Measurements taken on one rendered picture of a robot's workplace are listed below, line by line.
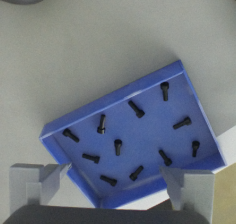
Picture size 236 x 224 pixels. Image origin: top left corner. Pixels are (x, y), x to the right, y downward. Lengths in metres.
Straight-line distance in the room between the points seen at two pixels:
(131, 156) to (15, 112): 0.11
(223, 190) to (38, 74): 0.58
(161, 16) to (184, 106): 0.08
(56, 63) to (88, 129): 0.06
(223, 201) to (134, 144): 0.53
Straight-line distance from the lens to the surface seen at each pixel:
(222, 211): 0.81
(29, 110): 0.28
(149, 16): 0.24
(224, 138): 0.29
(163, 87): 0.24
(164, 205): 0.71
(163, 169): 0.16
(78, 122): 0.27
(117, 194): 0.31
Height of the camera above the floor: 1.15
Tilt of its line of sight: 62 degrees down
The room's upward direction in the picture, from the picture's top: 176 degrees counter-clockwise
